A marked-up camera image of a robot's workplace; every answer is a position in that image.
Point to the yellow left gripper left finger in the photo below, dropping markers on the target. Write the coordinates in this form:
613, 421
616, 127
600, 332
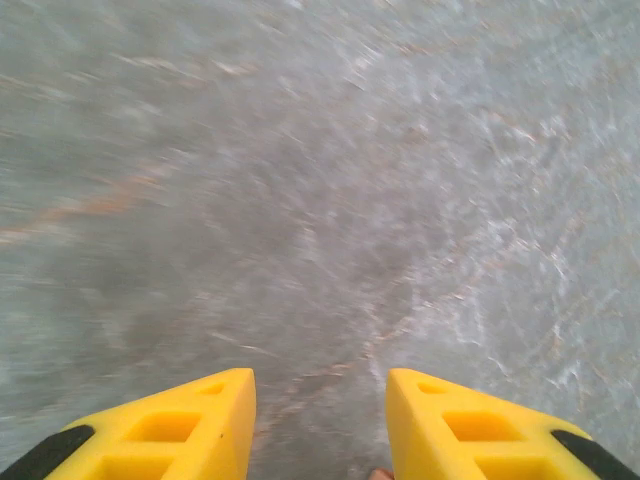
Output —
220, 450

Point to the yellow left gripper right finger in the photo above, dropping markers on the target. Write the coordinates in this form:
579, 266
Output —
425, 450

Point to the orange paper box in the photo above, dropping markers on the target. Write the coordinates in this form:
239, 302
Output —
382, 475

